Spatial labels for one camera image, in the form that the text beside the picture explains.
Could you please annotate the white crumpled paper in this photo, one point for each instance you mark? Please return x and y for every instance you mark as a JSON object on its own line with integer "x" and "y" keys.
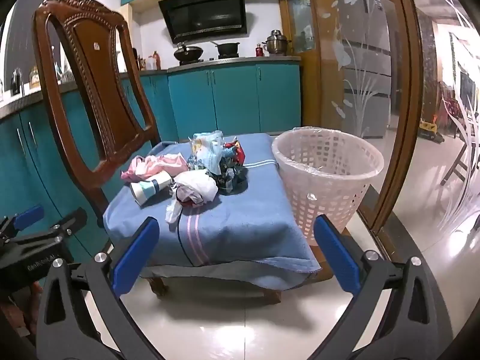
{"x": 198, "y": 185}

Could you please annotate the white plastic lattice wastebasket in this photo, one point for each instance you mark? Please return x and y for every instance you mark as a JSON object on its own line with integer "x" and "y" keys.
{"x": 330, "y": 202}

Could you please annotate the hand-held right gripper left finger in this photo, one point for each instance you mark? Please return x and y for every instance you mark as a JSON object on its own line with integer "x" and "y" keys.
{"x": 135, "y": 257}

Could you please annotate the pink plastic bag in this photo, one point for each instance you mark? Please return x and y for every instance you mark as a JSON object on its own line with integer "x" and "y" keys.
{"x": 150, "y": 165}

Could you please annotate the wooden stool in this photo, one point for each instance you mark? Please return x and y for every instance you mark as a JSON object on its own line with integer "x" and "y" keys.
{"x": 459, "y": 161}

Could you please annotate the small red bottle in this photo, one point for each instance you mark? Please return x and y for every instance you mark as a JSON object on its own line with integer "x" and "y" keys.
{"x": 259, "y": 50}

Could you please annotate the carved wooden chair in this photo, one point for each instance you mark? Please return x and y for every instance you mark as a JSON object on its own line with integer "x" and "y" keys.
{"x": 97, "y": 82}

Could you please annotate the red snack wrapper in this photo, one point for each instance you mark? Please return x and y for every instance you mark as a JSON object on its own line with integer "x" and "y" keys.
{"x": 238, "y": 153}

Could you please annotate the clear plastic wrapper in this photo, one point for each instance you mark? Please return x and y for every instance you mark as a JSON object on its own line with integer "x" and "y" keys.
{"x": 212, "y": 153}

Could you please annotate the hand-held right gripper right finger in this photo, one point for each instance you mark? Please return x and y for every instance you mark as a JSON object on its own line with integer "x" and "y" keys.
{"x": 337, "y": 258}

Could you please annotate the black wok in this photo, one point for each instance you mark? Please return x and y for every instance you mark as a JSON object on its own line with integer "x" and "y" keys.
{"x": 189, "y": 53}

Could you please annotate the yellow toy excavator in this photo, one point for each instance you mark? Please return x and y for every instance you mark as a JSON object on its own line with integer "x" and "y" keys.
{"x": 431, "y": 129}

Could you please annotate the black range hood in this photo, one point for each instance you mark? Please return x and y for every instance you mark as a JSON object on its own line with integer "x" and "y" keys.
{"x": 204, "y": 15}

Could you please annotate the white and blue paper cup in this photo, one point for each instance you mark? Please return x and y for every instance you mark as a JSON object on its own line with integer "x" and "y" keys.
{"x": 148, "y": 191}

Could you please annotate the stainless steel stock pot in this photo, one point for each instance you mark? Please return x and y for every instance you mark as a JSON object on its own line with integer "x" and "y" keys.
{"x": 277, "y": 43}

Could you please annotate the brown sauce bottle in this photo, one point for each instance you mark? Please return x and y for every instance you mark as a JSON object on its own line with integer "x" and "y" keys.
{"x": 156, "y": 60}

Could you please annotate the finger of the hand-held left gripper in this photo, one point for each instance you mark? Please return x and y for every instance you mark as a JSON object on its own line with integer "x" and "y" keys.
{"x": 69, "y": 221}
{"x": 30, "y": 215}

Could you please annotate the blue striped towel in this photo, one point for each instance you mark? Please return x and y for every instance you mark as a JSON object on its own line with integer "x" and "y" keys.
{"x": 232, "y": 225}

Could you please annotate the black cooking pot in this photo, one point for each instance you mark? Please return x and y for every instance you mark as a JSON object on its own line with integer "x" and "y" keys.
{"x": 228, "y": 49}

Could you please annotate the wooden glass display cabinet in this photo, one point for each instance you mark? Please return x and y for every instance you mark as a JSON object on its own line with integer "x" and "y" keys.
{"x": 300, "y": 26}

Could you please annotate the dark wrapper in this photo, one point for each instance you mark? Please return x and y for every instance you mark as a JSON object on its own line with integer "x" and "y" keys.
{"x": 228, "y": 180}

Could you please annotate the etched glass sliding door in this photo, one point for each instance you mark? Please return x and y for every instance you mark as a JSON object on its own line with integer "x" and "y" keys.
{"x": 461, "y": 195}
{"x": 407, "y": 82}

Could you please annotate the yellow and white packet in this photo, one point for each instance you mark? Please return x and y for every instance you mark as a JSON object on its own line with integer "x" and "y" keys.
{"x": 197, "y": 145}

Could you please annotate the teal lower cabinets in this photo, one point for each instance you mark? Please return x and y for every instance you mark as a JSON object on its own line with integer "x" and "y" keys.
{"x": 232, "y": 97}

